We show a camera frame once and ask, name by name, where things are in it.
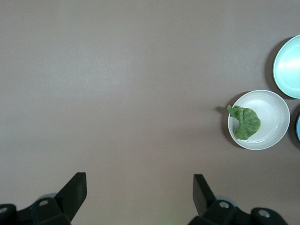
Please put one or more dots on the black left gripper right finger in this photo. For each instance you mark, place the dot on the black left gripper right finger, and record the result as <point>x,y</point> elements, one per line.
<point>204,199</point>

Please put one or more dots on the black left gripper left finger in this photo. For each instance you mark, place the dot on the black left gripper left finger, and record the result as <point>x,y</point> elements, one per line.
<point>68,201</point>

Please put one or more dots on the green lettuce leaf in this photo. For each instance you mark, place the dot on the green lettuce leaf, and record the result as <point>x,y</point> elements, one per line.
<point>248,122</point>

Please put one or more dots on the beige round plate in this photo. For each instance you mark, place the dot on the beige round plate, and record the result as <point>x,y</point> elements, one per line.
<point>272,117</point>

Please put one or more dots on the blue round plate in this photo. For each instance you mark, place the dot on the blue round plate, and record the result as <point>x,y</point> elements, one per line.
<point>298,127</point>

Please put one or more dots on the light green round plate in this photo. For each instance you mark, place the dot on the light green round plate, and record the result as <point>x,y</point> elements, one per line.
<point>288,70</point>

